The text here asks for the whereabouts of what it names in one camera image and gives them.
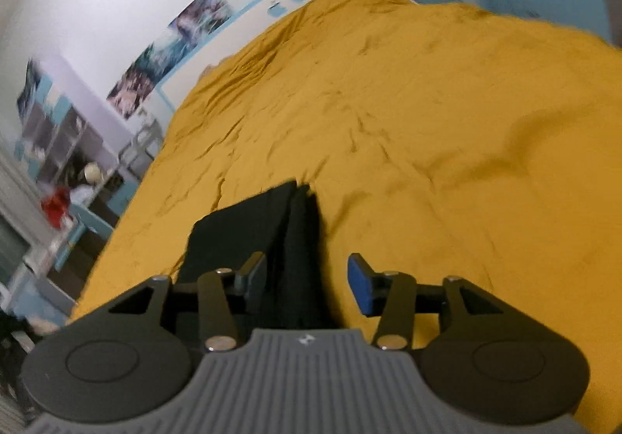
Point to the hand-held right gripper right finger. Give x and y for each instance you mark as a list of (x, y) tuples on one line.
[(360, 289)]

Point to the grey metal frame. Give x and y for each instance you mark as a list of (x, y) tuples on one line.
[(141, 147)]

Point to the red object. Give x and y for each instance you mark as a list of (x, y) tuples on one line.
[(57, 206)]

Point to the mustard yellow blanket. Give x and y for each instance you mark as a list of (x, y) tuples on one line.
[(413, 133)]

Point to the black cloth garment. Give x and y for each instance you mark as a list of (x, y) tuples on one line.
[(252, 230)]

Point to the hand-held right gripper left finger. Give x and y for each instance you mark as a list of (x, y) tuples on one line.
[(256, 279)]

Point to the wall poster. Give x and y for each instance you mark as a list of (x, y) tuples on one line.
[(163, 55), (201, 14), (131, 94)]

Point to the cluttered shelf unit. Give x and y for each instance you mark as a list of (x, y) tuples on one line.
[(63, 137)]

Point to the white headboard with blue frame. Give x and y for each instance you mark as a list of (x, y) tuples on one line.
[(223, 45)]

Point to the cream round object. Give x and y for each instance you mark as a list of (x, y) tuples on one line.
[(91, 171)]

